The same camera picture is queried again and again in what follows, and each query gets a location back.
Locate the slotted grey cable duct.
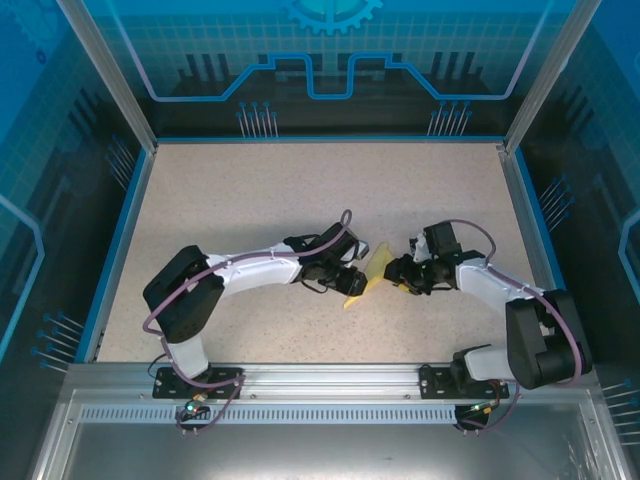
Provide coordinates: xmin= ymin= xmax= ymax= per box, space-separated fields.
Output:
xmin=78 ymin=406 xmax=569 ymax=426

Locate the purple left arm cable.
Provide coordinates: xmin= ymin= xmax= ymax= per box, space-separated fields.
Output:
xmin=143 ymin=208 xmax=354 ymax=437

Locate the aluminium mounting rail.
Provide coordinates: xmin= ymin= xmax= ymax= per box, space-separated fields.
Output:
xmin=67 ymin=362 xmax=597 ymax=401

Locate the grey metal tray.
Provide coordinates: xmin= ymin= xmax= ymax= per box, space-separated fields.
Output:
xmin=29 ymin=388 xmax=632 ymax=480

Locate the yellow cloth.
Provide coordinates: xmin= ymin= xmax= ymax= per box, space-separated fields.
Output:
xmin=342 ymin=242 xmax=394 ymax=312

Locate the aluminium frame post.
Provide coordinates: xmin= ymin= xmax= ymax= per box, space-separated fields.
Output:
xmin=501 ymin=0 xmax=605 ymax=154
xmin=55 ymin=0 xmax=160 ymax=154

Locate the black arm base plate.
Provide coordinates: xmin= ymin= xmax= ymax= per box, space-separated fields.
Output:
xmin=418 ymin=363 xmax=511 ymax=400
xmin=152 ymin=366 xmax=249 ymax=400

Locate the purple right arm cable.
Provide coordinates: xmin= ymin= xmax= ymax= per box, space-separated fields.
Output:
xmin=447 ymin=218 xmax=586 ymax=436

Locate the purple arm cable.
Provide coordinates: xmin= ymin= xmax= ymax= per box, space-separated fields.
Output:
xmin=447 ymin=218 xmax=586 ymax=436
xmin=143 ymin=208 xmax=354 ymax=437

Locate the aluminium side rail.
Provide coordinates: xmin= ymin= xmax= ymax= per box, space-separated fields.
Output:
xmin=82 ymin=143 xmax=160 ymax=365
xmin=497 ymin=142 xmax=576 ymax=364

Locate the cable connector with green light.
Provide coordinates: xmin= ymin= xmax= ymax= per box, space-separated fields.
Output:
xmin=182 ymin=393 xmax=210 ymax=417
xmin=467 ymin=398 xmax=503 ymax=417

